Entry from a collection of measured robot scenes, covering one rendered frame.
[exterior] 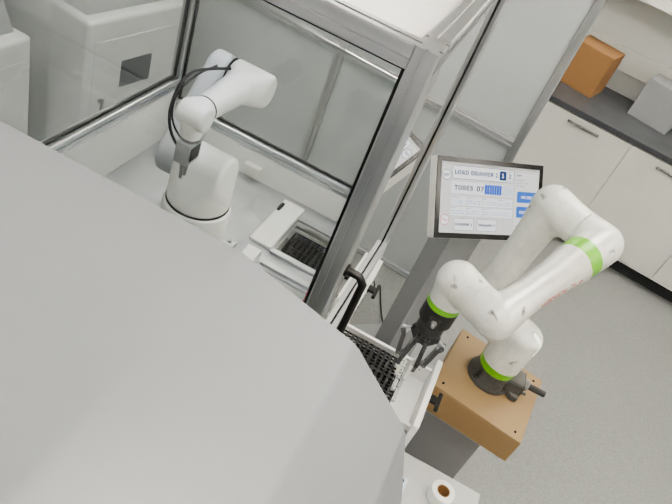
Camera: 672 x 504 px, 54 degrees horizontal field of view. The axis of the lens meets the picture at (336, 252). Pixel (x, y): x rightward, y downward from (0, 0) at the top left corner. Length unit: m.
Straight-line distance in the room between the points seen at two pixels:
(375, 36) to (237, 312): 0.47
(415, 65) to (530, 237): 1.04
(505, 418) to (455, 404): 0.16
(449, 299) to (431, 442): 0.84
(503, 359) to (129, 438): 1.58
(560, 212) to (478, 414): 0.66
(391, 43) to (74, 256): 0.53
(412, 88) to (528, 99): 2.24
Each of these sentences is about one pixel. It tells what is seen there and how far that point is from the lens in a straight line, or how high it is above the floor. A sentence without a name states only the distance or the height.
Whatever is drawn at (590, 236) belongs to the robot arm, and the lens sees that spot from 1.85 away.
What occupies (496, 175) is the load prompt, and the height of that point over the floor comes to 1.16.
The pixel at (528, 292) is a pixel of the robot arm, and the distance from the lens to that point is 1.66.
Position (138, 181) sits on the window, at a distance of 1.36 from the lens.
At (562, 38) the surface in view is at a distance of 3.15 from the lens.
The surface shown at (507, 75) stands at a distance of 3.23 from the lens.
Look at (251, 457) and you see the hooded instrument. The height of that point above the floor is 1.74.
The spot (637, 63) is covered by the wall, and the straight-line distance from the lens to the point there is 5.12.
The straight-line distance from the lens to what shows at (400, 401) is 2.04.
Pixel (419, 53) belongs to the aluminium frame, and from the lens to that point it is 0.99.
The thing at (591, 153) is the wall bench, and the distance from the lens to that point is 4.63.
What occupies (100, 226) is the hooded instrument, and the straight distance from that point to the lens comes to 0.82.
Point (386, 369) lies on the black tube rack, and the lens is 2.05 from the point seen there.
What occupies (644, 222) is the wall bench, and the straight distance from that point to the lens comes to 4.78.
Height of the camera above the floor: 2.32
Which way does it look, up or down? 38 degrees down
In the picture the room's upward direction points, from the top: 23 degrees clockwise
